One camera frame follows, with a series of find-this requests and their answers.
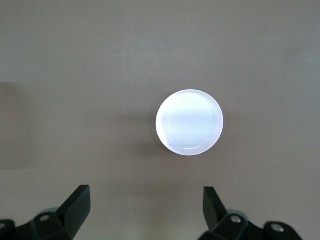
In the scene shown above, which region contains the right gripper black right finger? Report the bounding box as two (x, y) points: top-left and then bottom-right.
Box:
(197, 186), (304, 240)

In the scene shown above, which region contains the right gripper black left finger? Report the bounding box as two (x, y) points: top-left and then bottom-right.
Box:
(0, 184), (91, 240)

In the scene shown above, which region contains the pink round plate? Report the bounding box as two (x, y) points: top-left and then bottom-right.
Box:
(155, 89), (225, 157)

